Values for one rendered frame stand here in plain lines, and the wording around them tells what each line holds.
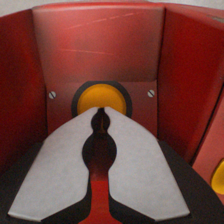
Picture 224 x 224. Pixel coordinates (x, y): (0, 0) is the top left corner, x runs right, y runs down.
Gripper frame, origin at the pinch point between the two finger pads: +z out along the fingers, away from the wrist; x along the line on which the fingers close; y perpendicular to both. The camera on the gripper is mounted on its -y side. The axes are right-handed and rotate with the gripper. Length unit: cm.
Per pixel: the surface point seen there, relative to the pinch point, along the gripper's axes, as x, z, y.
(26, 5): -35, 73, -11
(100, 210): -1.1, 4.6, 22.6
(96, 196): -1.8, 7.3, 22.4
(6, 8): -45, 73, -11
